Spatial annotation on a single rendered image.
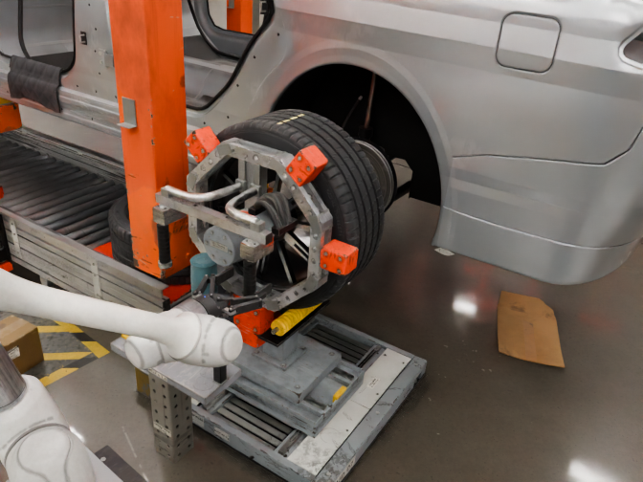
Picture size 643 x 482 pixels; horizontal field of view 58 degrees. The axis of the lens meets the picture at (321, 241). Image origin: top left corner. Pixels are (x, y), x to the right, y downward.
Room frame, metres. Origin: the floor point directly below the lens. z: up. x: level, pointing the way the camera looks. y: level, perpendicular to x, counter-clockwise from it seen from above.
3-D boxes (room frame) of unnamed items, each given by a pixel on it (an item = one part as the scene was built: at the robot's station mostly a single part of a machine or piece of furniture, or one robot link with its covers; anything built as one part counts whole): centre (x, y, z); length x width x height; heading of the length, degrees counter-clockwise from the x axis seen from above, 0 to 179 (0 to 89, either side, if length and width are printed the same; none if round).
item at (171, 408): (1.48, 0.48, 0.21); 0.10 x 0.10 x 0.42; 59
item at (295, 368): (1.80, 0.13, 0.32); 0.40 x 0.30 x 0.28; 59
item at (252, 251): (1.39, 0.18, 0.93); 0.09 x 0.05 x 0.05; 149
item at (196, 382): (1.47, 0.45, 0.44); 0.43 x 0.17 x 0.03; 59
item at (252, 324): (1.69, 0.20, 0.48); 0.16 x 0.12 x 0.17; 149
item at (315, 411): (1.78, 0.09, 0.13); 0.50 x 0.36 x 0.10; 59
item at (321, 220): (1.66, 0.22, 0.85); 0.54 x 0.07 x 0.54; 59
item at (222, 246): (1.59, 0.25, 0.85); 0.21 x 0.14 x 0.14; 149
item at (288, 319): (1.68, 0.06, 0.51); 0.29 x 0.06 x 0.06; 149
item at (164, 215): (1.57, 0.47, 0.93); 0.09 x 0.05 x 0.05; 149
